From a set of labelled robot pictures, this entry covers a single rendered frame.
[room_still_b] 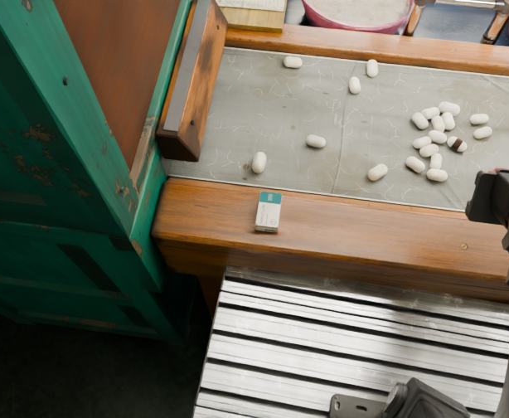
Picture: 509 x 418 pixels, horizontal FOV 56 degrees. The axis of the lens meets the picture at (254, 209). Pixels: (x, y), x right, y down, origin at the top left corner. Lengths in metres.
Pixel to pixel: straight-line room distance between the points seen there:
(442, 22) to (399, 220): 0.56
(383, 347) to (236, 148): 0.41
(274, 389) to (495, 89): 0.67
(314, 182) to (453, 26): 0.55
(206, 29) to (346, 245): 0.42
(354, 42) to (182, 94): 0.37
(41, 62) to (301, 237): 0.46
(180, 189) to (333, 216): 0.25
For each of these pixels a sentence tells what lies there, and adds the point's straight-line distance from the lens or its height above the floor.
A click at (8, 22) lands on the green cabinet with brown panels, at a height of 1.21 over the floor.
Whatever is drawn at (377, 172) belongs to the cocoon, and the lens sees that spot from 0.82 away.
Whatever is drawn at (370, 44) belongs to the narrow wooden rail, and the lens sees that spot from 0.99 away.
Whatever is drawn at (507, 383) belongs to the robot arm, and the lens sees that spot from 0.44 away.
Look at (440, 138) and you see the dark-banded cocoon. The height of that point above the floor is 0.76.
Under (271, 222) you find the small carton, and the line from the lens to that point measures 0.73.
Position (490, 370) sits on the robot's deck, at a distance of 0.86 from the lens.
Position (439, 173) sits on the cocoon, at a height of 0.76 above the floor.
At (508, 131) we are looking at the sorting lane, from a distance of 0.97.
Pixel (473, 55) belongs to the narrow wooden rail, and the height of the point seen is 0.76.
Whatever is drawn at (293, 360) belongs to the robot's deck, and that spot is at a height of 0.67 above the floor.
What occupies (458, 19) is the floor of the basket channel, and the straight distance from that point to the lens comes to 1.23.
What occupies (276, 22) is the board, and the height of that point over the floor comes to 0.78.
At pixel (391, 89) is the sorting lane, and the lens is 0.96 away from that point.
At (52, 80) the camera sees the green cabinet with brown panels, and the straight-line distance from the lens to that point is 0.44.
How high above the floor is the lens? 1.45
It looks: 64 degrees down
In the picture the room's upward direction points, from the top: straight up
